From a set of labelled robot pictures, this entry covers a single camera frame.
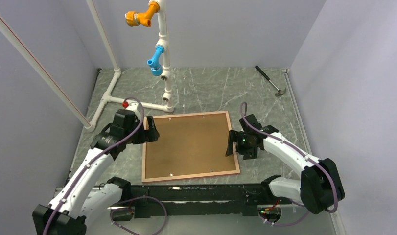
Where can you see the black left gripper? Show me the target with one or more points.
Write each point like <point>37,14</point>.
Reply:
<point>148,135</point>

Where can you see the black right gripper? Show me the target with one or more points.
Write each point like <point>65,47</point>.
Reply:
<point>234,136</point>

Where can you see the pink picture frame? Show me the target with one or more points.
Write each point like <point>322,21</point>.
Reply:
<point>191,176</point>

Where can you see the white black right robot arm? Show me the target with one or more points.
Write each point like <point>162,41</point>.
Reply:
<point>298,162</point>

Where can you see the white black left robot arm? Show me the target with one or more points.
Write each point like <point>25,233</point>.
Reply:
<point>88,175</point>

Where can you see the blue pipe nozzle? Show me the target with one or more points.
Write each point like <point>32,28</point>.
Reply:
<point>154,64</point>

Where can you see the white PVC pipe stand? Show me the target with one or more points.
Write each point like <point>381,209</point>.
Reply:
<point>62,36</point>

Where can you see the orange pipe nozzle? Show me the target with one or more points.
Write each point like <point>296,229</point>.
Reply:
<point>134,18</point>

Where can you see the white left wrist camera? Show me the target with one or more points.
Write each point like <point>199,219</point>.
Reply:
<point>135,107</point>

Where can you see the small black-handled hammer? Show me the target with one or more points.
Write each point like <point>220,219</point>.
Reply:
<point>279,92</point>

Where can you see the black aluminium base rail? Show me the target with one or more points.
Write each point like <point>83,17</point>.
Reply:
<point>171,200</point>

